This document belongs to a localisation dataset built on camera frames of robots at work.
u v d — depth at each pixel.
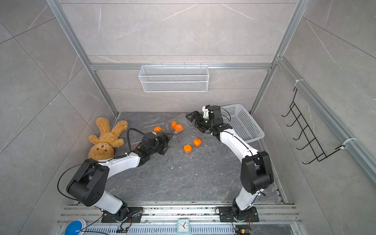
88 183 0.44
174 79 1.01
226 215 0.73
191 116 0.76
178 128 1.04
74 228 0.68
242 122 1.12
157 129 1.04
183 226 0.69
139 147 0.71
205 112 0.80
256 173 0.46
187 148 0.95
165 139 0.80
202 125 0.75
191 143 1.01
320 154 0.57
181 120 1.04
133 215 0.71
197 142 0.98
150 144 0.70
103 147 0.88
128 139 0.71
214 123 0.67
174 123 1.07
